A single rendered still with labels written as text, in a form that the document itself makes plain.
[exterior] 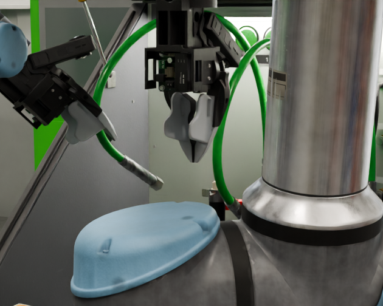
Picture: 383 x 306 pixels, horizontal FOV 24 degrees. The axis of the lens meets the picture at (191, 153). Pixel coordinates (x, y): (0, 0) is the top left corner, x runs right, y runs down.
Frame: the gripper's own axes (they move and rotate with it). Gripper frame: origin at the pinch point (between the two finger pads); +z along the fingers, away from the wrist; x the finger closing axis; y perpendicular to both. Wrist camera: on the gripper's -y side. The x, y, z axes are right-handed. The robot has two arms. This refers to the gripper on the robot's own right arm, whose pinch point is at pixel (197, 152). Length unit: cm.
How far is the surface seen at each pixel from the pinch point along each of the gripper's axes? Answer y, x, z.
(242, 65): -21.0, -3.7, -10.2
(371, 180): -36.4, 12.1, 8.6
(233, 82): -18.1, -3.7, -7.8
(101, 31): -253, -192, -10
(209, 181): -57, -29, 16
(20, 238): -15, -43, 21
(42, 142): -253, -230, 46
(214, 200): -27.7, -11.9, 12.8
